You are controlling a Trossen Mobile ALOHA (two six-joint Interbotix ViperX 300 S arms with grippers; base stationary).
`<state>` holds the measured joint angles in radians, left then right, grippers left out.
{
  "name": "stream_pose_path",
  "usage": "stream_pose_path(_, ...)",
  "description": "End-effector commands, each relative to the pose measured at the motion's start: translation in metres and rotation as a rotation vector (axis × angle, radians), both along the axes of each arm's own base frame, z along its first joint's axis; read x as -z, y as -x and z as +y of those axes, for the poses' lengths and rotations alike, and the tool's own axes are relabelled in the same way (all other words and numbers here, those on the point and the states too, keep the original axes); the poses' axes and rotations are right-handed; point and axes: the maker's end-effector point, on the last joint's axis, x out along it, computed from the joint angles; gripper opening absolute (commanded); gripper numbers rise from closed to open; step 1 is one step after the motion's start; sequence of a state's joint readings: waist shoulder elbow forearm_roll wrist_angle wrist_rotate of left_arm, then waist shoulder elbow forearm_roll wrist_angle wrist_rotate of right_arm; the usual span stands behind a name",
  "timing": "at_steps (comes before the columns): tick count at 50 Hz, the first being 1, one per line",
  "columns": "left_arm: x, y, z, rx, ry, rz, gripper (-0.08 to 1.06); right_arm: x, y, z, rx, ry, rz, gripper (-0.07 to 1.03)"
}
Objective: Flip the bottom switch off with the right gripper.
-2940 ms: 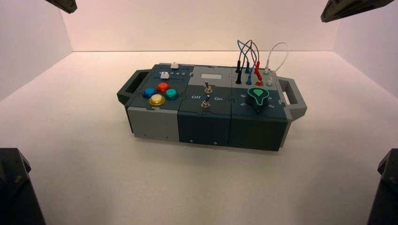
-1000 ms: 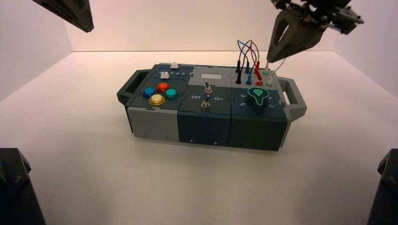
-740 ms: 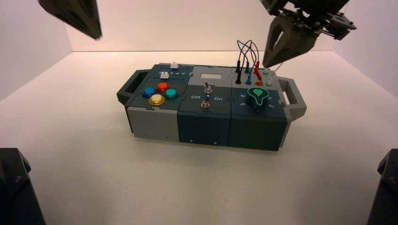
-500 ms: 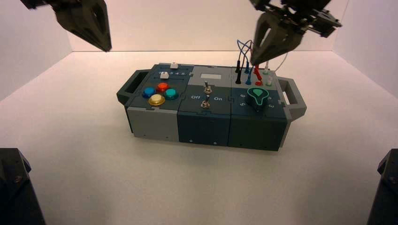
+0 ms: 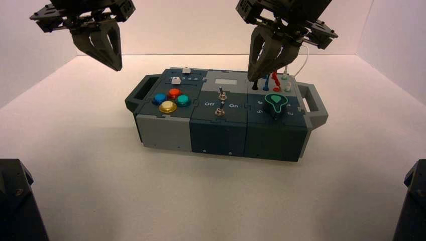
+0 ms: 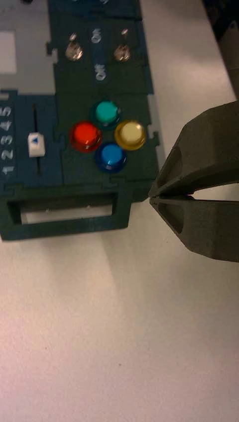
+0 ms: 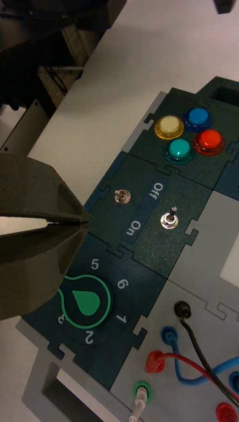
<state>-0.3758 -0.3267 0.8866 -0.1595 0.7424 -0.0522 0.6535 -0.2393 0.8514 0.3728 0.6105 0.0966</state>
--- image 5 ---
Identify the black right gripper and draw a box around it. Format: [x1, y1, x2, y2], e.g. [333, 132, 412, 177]
[235, 0, 339, 82]

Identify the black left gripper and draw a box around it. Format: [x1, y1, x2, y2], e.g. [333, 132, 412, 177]
[29, 0, 137, 72]

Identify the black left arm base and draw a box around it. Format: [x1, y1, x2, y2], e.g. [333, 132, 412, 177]
[0, 158, 50, 241]

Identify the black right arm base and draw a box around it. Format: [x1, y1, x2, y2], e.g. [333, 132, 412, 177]
[392, 159, 426, 241]

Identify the red banana plug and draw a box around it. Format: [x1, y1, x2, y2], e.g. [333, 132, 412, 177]
[271, 71, 282, 92]

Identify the black green rotary knob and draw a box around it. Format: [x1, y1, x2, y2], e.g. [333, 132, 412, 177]
[264, 93, 287, 119]

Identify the yellow push button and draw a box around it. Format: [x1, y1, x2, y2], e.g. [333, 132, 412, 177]
[158, 100, 177, 114]

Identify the grey and blue control box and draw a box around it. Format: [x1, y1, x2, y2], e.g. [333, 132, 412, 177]
[125, 68, 329, 163]

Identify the teal push button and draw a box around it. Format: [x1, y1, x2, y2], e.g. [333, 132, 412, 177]
[175, 94, 192, 108]

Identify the white cable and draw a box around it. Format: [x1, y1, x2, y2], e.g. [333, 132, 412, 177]
[292, 45, 309, 78]

